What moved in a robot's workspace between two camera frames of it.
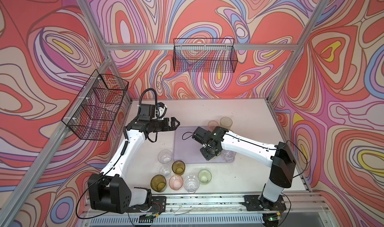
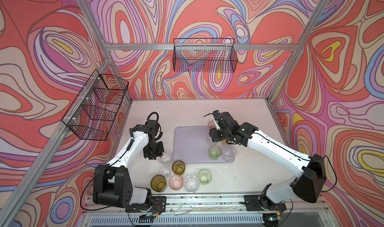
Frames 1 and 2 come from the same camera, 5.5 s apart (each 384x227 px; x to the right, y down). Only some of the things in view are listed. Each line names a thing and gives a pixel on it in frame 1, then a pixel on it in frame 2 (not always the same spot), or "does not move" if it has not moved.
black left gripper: [172, 127] to [160, 151]
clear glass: [165, 156] does not move
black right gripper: [207, 156] to [213, 133]
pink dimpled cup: [212, 125] does not move
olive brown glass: [178, 167] does not move
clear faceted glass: [228, 156] does not move
